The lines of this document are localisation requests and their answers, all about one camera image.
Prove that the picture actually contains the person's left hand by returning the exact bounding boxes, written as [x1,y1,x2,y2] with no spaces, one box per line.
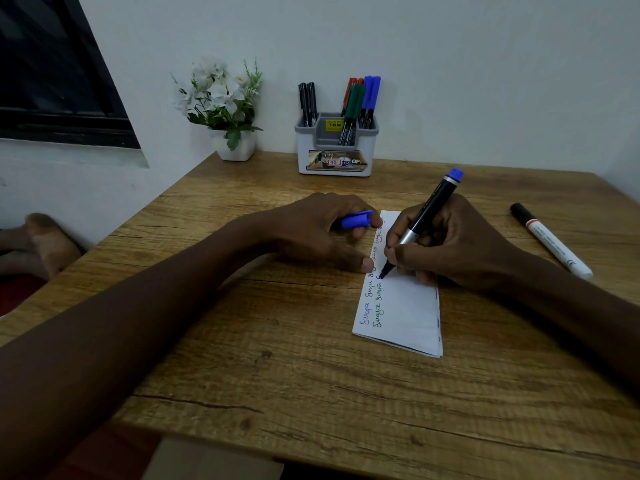
[261,193,384,274]

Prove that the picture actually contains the person's right hand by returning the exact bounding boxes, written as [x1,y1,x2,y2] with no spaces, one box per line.
[383,193,517,292]

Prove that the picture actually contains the blue marker cap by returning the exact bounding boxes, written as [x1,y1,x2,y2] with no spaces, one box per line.
[341,210,375,230]

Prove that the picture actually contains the white paper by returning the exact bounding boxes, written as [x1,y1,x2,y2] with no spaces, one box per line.
[351,210,444,359]

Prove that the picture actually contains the blue black marker pen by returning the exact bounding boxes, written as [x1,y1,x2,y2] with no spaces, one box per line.
[377,168,465,280]

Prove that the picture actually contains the person's left forearm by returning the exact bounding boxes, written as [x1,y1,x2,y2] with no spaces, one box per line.
[0,214,275,480]

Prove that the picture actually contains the person's right forearm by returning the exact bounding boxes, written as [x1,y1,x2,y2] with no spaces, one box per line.
[492,244,640,391]

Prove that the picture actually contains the grey white pen holder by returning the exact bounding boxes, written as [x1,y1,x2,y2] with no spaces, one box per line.
[294,112,380,178]

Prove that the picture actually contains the green marker pen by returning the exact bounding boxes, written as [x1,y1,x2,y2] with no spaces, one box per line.
[338,83,362,146]
[347,84,367,146]

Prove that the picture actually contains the white marker with black cap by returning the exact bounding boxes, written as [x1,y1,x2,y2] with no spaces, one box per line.
[509,202,594,281]

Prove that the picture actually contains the blue capped marker pen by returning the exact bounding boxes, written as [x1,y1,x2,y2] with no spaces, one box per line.
[364,76,382,130]
[358,75,374,128]

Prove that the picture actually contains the white flower pot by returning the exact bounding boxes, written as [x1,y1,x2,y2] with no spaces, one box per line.
[208,128,258,163]

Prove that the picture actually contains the red marker pen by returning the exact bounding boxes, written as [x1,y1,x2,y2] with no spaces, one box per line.
[341,77,359,118]

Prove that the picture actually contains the white artificial flowers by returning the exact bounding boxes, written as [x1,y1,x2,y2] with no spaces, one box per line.
[170,57,265,152]

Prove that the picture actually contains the beige cloth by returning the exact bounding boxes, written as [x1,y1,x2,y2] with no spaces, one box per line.
[141,437,285,480]

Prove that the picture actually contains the red floor mat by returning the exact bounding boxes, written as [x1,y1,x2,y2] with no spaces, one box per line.
[0,274,48,318]

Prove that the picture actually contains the dark window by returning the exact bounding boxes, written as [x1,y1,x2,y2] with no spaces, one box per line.
[0,0,142,150]

